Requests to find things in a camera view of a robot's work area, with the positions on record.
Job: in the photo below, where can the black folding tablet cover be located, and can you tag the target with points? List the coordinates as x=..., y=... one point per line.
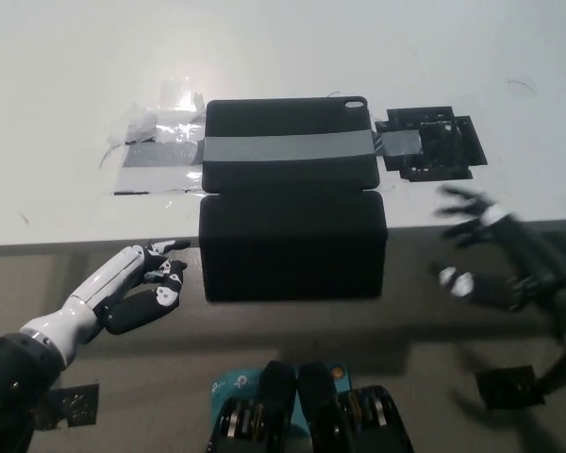
x=292, y=245

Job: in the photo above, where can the crumpled clear tape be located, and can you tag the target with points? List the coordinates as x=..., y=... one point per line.
x=144, y=125

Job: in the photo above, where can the black bracket on table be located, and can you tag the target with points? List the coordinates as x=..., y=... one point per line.
x=443, y=148

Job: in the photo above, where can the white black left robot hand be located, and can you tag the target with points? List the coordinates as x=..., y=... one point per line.
x=99, y=290

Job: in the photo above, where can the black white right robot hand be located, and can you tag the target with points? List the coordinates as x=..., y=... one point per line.
x=528, y=264

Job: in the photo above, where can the thin black thread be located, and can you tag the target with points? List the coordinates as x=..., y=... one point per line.
x=521, y=84

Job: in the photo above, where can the black robot torso blocks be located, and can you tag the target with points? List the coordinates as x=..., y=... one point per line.
x=311, y=410

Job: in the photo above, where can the teal router box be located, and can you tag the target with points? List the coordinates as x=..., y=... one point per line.
x=238, y=384

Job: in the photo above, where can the black floor marker tape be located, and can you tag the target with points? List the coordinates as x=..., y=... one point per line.
x=507, y=388
x=78, y=406

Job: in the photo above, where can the grey duct tape strip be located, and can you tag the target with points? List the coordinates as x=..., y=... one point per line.
x=287, y=147

